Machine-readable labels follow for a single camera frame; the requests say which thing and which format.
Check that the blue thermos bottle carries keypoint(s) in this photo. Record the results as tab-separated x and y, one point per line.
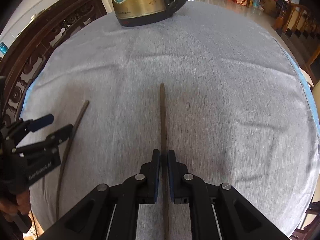
3	48

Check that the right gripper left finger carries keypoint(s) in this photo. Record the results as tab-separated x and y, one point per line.
110	212

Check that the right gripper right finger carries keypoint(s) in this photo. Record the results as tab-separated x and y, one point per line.
217	212

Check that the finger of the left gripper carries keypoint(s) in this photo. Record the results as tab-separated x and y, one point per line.
52	141
35	125

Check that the bronze electric kettle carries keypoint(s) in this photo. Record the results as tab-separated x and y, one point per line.
132	13

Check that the wooden stair railing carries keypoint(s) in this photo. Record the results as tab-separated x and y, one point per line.
296	19

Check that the grey tablecloth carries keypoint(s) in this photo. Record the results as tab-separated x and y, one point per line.
239	110

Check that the carved wooden sideboard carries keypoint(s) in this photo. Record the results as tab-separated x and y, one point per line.
29	53

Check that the person left hand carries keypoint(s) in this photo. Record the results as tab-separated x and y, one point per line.
21	204

